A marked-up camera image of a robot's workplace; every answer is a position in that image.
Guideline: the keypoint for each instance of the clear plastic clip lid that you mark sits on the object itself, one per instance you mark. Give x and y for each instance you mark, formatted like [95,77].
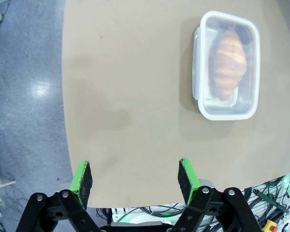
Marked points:
[203,113]

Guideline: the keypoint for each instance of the golden croissant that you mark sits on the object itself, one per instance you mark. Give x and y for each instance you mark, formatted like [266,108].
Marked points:
[228,65]

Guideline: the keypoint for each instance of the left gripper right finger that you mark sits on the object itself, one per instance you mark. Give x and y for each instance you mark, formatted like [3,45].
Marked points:
[187,178]

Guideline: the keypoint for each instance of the rectangular steel container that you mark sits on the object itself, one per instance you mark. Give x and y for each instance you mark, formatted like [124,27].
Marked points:
[220,106]

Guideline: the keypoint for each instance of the yellow emergency stop box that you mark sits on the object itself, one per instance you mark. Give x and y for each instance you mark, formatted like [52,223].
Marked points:
[270,225]

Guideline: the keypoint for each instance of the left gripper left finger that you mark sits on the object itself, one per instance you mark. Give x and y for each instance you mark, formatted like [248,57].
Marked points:
[83,183]

